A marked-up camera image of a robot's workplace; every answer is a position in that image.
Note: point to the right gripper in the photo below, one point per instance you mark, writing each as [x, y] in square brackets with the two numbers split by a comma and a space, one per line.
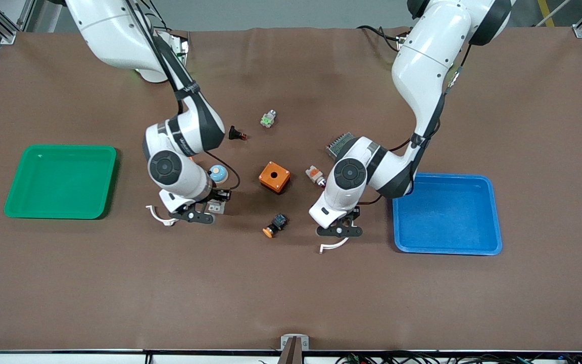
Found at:
[218, 195]

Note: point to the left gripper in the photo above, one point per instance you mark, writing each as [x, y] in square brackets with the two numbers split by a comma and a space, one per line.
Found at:
[355, 214]

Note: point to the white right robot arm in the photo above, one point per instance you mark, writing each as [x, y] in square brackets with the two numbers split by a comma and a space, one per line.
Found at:
[114, 35]

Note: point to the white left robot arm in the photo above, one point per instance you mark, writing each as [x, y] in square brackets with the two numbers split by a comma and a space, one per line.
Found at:
[432, 55]

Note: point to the blue white dome buzzer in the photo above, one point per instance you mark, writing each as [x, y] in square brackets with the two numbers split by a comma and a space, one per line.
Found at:
[220, 175]

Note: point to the orange push button blue body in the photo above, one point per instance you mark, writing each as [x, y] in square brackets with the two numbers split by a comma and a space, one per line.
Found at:
[277, 222]

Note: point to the orange button box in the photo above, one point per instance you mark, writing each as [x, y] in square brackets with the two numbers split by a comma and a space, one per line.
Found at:
[281, 174]

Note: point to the black red push button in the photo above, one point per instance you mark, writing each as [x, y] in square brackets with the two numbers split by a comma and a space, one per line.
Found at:
[233, 133]

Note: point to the metal mesh power supply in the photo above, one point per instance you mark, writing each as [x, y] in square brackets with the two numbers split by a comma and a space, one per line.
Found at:
[339, 144]

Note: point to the brown table cover mat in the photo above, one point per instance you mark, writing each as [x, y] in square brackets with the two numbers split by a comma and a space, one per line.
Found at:
[291, 293]

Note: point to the blue plastic tray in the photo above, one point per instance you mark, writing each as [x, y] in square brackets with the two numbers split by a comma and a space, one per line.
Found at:
[452, 217]

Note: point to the green plastic tray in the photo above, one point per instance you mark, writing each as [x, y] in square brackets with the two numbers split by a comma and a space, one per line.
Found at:
[68, 177]

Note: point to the large white curved bracket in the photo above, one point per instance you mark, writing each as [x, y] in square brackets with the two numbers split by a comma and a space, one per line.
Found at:
[334, 246]

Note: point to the red white orange indicator switch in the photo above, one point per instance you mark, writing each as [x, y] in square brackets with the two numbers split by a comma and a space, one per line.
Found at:
[313, 174]

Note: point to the small white curved bracket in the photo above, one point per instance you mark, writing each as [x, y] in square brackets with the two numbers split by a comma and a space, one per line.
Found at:
[161, 220]

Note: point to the green white switch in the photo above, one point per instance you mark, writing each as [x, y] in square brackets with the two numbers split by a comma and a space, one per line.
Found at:
[268, 119]

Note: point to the grey metal clamp bracket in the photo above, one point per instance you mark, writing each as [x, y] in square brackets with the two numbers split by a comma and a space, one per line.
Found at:
[303, 342]

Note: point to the white table edge rail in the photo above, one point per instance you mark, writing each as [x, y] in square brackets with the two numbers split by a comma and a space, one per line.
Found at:
[68, 358]

